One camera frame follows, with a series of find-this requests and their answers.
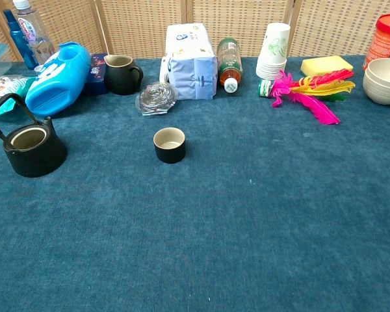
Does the blue carpet table cover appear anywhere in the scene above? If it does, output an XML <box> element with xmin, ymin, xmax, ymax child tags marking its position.
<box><xmin>0</xmin><ymin>55</ymin><xmax>390</xmax><ymax>312</ymax></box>

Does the white tissue pack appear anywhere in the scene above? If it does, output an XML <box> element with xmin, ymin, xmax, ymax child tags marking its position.
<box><xmin>159</xmin><ymin>22</ymin><xmax>218</xmax><ymax>101</ymax></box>

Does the brown tea plastic bottle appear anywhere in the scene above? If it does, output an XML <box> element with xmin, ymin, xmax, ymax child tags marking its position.
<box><xmin>216</xmin><ymin>37</ymin><xmax>244</xmax><ymax>94</ymax></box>

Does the black ceramic pitcher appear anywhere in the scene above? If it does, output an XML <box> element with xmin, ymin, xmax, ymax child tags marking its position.
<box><xmin>103</xmin><ymin>54</ymin><xmax>144</xmax><ymax>96</ymax></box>

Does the dark blue printed box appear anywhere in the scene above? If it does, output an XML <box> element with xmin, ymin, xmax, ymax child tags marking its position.
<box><xmin>83</xmin><ymin>53</ymin><xmax>109</xmax><ymax>96</ymax></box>

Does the colourful feather shuttlecock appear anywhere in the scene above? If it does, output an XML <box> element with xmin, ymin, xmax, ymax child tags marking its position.
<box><xmin>258</xmin><ymin>69</ymin><xmax>356</xmax><ymax>125</ymax></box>

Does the white paper cup stack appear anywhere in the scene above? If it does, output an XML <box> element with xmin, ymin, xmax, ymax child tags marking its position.
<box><xmin>255</xmin><ymin>22</ymin><xmax>291</xmax><ymax>81</ymax></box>

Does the wicker folding screen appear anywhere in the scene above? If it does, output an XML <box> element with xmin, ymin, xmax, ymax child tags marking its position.
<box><xmin>0</xmin><ymin>0</ymin><xmax>390</xmax><ymax>62</ymax></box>

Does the blue detergent bottle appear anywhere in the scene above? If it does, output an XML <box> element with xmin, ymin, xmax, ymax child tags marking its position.
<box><xmin>25</xmin><ymin>41</ymin><xmax>92</xmax><ymax>118</ymax></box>

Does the yellow sponge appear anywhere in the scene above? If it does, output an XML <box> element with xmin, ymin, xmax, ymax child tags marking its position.
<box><xmin>300</xmin><ymin>55</ymin><xmax>354</xmax><ymax>78</ymax></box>

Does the beige bowl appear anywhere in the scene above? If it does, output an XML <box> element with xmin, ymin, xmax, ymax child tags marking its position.
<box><xmin>366</xmin><ymin>57</ymin><xmax>390</xmax><ymax>91</ymax></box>
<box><xmin>363</xmin><ymin>70</ymin><xmax>390</xmax><ymax>105</ymax></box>

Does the clear water bottle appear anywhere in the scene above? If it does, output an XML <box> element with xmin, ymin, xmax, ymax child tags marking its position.
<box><xmin>12</xmin><ymin>0</ymin><xmax>56</xmax><ymax>66</ymax></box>

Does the white green snack bag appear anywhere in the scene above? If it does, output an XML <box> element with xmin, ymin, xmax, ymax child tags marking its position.
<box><xmin>0</xmin><ymin>74</ymin><xmax>36</xmax><ymax>116</ymax></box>

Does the dark blue plastic bottle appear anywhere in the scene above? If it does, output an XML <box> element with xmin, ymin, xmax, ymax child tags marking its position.
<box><xmin>3</xmin><ymin>8</ymin><xmax>40</xmax><ymax>71</ymax></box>

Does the orange lidded canister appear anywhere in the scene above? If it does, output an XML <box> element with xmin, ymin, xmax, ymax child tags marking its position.
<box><xmin>363</xmin><ymin>13</ymin><xmax>390</xmax><ymax>71</ymax></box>

